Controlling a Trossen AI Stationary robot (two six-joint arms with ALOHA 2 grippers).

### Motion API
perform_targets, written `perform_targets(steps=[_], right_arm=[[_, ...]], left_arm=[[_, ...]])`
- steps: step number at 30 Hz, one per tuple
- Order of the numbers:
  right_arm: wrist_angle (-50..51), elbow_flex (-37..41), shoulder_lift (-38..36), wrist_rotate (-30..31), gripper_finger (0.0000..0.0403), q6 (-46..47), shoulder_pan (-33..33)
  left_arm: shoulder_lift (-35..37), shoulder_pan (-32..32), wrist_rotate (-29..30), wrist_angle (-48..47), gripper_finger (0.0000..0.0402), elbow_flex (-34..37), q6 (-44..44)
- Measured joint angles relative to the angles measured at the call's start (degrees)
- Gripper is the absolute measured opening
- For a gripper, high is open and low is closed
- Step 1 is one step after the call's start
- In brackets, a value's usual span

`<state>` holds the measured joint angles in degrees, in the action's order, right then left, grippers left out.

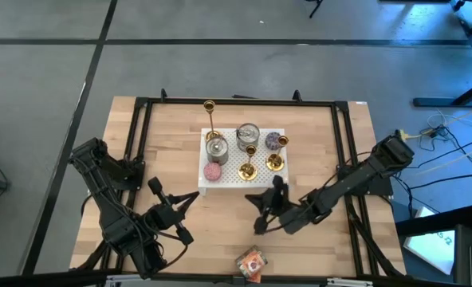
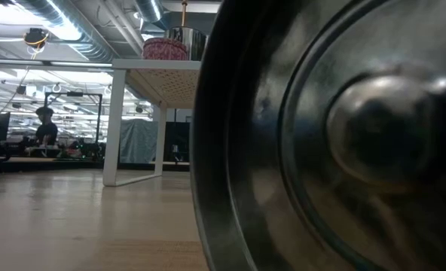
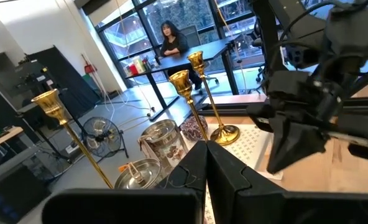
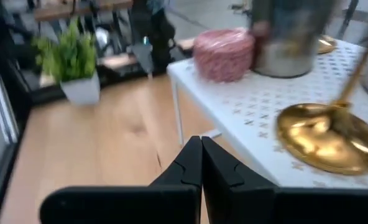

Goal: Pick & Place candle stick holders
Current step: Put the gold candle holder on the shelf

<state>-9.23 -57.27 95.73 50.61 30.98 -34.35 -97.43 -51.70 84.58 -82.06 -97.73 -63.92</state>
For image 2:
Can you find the silver ribbed candle jar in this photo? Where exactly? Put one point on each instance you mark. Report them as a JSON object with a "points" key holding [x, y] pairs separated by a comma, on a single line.
{"points": [[193, 41]]}

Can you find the black table frame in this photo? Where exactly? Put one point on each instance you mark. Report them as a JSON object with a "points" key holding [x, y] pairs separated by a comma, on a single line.
{"points": [[57, 164]]}

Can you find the tall gold candlestick holder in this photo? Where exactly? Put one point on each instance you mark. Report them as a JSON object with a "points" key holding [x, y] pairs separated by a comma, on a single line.
{"points": [[184, 13]]}

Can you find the person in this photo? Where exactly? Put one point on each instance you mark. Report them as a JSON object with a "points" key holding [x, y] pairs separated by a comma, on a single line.
{"points": [[46, 130]]}

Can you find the white perforated metal shelf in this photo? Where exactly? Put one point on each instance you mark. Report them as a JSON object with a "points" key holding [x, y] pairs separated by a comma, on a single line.
{"points": [[114, 131]]}

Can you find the silver ceiling duct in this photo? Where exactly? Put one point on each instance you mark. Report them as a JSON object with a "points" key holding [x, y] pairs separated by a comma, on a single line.
{"points": [[68, 30]]}

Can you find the grey covered partition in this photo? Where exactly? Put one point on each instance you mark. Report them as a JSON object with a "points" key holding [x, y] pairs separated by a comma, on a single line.
{"points": [[138, 141]]}

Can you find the pink round candle tin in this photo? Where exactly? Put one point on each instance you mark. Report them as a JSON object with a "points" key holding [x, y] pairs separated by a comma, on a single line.
{"points": [[164, 49]]}

